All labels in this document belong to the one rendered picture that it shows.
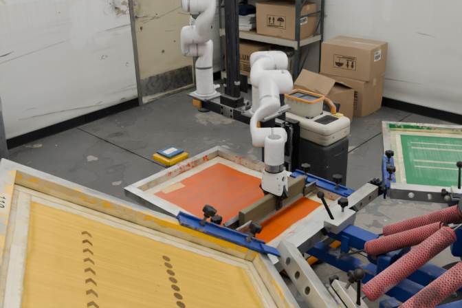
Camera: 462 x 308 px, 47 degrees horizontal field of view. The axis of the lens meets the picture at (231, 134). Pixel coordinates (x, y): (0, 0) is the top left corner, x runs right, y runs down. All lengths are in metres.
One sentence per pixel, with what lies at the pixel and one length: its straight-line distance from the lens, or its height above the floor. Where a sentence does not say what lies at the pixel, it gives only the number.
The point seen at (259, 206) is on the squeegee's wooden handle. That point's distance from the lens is 2.02.
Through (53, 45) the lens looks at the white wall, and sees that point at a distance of 5.56.
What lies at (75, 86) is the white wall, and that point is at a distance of 5.76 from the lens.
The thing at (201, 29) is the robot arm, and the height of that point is 1.53.
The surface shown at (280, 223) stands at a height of 0.96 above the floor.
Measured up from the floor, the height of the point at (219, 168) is 0.96.
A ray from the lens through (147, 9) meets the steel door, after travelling 6.25.
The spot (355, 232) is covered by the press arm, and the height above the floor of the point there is 1.04.
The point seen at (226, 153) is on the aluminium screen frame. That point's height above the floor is 0.99.
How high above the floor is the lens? 2.09
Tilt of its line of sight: 23 degrees down
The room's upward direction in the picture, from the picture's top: 2 degrees counter-clockwise
